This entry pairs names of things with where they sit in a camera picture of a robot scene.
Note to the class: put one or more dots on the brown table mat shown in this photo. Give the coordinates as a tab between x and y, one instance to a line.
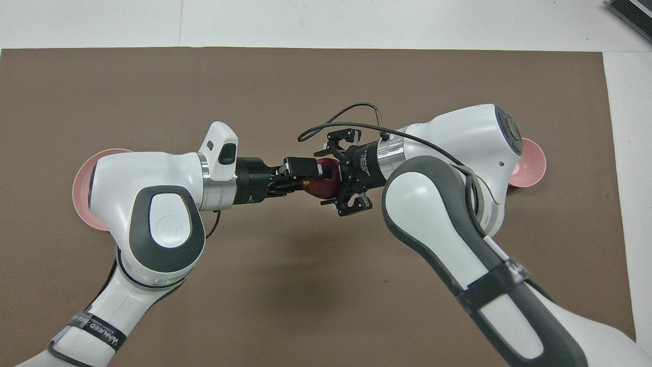
305	280

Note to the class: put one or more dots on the pink bowl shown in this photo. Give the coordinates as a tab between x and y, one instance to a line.
532	163

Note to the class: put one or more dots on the dark ribbed panel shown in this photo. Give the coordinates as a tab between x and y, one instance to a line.
634	11

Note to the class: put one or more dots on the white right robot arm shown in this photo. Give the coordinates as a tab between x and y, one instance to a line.
443	214

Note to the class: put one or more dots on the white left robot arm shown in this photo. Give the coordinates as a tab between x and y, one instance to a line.
153	178

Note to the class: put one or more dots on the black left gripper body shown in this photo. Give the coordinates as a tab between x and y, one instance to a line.
257	181

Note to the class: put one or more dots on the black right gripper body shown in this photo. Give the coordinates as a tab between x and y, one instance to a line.
364	165

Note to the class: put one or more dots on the pink plate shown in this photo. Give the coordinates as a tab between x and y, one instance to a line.
81	193

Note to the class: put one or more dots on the dark red apple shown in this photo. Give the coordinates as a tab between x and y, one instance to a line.
323	189

